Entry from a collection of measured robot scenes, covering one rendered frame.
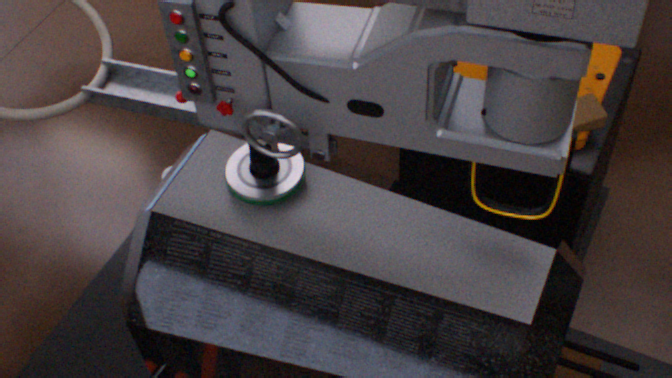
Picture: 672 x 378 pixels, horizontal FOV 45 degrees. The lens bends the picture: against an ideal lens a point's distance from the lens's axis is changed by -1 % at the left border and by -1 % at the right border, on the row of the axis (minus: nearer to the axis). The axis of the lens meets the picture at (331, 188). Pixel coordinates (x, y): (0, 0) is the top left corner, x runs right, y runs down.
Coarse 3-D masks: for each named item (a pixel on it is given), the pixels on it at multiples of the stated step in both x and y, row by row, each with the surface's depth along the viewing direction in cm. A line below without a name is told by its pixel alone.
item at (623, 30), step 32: (384, 0) 152; (416, 0) 150; (448, 0) 148; (480, 0) 144; (512, 0) 141; (544, 0) 139; (576, 0) 137; (608, 0) 135; (640, 0) 134; (512, 32) 151; (544, 32) 144; (576, 32) 142; (608, 32) 140
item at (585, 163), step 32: (608, 96) 248; (608, 128) 239; (416, 160) 259; (448, 160) 252; (576, 160) 232; (608, 160) 289; (448, 192) 264; (512, 192) 250; (544, 192) 242; (576, 192) 236; (608, 192) 315; (544, 224) 252; (576, 224) 246; (576, 256) 297
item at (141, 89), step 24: (120, 72) 218; (144, 72) 214; (168, 72) 212; (96, 96) 210; (120, 96) 207; (144, 96) 213; (168, 96) 213; (192, 120) 205; (288, 144) 201; (336, 144) 195
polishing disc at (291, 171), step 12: (240, 156) 224; (300, 156) 223; (228, 168) 222; (240, 168) 221; (288, 168) 220; (300, 168) 220; (228, 180) 219; (240, 180) 219; (252, 180) 218; (264, 180) 218; (276, 180) 218; (288, 180) 218; (240, 192) 216; (252, 192) 216; (264, 192) 215; (276, 192) 215; (288, 192) 216
